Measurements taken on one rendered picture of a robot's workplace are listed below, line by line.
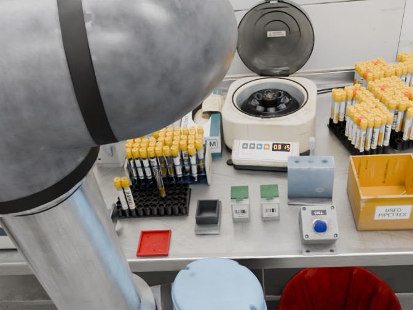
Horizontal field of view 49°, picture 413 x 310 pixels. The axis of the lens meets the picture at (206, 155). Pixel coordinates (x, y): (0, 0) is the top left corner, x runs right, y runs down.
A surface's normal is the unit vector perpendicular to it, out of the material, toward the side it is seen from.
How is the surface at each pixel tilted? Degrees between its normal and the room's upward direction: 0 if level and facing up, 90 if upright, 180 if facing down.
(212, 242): 0
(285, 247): 0
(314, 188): 90
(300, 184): 90
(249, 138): 90
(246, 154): 25
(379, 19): 90
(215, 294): 10
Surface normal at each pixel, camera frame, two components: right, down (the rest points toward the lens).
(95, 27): 0.05, -0.07
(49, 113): 0.17, 0.62
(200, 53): 0.79, 0.17
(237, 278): 0.02, -0.84
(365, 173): -0.07, 0.63
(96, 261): 0.76, 0.43
